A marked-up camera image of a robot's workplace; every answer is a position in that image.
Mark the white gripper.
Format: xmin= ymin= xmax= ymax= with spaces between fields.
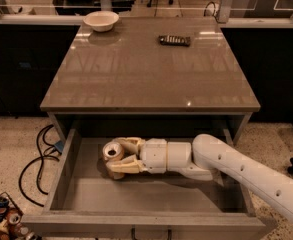
xmin=106 ymin=137 xmax=167 ymax=174

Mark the orange soda can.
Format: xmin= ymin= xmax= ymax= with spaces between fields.
xmin=102 ymin=141 xmax=125 ymax=180

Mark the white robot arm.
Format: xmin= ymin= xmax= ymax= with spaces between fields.
xmin=103 ymin=134 xmax=293 ymax=223

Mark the grey open top drawer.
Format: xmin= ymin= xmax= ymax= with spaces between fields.
xmin=23 ymin=129 xmax=277 ymax=240

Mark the grey cabinet with glossy top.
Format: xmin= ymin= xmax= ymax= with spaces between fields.
xmin=41 ymin=17 xmax=260 ymax=140

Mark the brown soda can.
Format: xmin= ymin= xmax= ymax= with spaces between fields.
xmin=6 ymin=208 xmax=22 ymax=225

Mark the black snack bar packet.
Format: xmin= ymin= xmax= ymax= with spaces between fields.
xmin=158 ymin=35 xmax=191 ymax=47

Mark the white bowl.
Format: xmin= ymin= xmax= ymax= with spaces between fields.
xmin=83 ymin=11 xmax=119 ymax=32

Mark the black drawer handle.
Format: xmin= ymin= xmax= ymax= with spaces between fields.
xmin=130 ymin=228 xmax=173 ymax=240

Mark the black floor cable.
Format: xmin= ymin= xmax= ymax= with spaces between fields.
xmin=18 ymin=124 xmax=62 ymax=208

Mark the wire basket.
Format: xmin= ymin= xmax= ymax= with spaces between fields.
xmin=0 ymin=192 xmax=43 ymax=240

